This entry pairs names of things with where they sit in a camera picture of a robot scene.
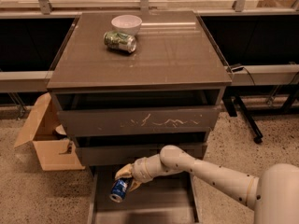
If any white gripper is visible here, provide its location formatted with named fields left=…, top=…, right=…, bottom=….
left=115, top=156, right=156, bottom=191

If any blue pepsi can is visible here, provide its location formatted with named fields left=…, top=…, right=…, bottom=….
left=109, top=178, right=130, bottom=203

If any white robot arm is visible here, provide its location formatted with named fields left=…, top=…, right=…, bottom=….
left=115, top=145, right=299, bottom=224

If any grey bottom drawer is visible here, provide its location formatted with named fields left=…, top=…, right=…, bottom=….
left=87, top=165, right=201, bottom=224

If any grey drawer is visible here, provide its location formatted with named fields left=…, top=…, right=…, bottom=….
left=55, top=89, right=222, bottom=138
left=76, top=132, right=209, bottom=166
left=87, top=165, right=201, bottom=224

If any grey middle drawer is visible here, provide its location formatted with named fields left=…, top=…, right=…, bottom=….
left=76, top=132, right=209, bottom=166

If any grey top drawer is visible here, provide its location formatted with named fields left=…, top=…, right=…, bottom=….
left=55, top=89, right=222, bottom=138

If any grey drawer cabinet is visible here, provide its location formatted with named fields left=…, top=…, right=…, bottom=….
left=46, top=10, right=233, bottom=173

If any green soda can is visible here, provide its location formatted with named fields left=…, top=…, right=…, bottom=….
left=104, top=31, right=136, bottom=53

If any open cardboard box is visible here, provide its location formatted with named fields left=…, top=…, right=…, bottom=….
left=14, top=93, right=85, bottom=171

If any black wheeled stand leg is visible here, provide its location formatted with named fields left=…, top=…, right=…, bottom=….
left=222, top=95, right=263, bottom=144

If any white bowl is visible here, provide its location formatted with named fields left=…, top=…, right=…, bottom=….
left=111, top=15, right=142, bottom=35

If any black cable with plug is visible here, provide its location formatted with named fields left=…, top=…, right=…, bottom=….
left=227, top=63, right=257, bottom=87

